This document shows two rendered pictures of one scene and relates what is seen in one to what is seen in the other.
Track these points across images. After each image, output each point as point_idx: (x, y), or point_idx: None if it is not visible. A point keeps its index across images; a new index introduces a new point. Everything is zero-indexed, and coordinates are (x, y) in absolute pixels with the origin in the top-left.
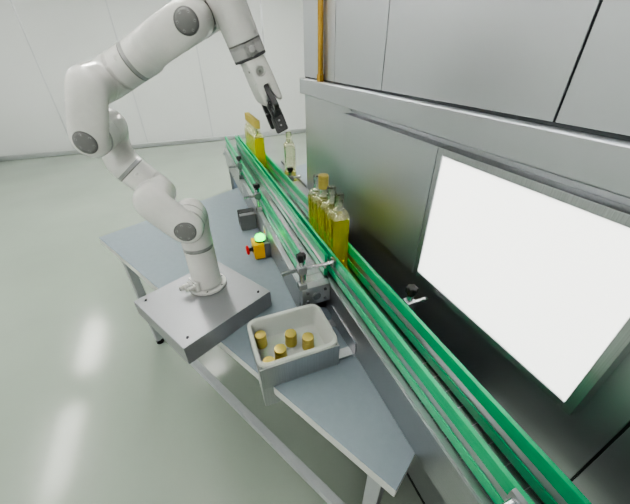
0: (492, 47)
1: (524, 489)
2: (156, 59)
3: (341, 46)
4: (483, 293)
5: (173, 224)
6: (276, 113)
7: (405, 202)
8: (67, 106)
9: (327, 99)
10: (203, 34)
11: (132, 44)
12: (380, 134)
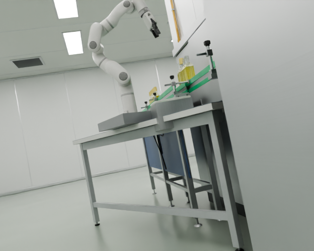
0: None
1: None
2: (117, 16)
3: (183, 22)
4: None
5: (118, 72)
6: (155, 27)
7: (210, 44)
8: (89, 34)
9: (182, 44)
10: (131, 6)
11: (110, 16)
12: (198, 31)
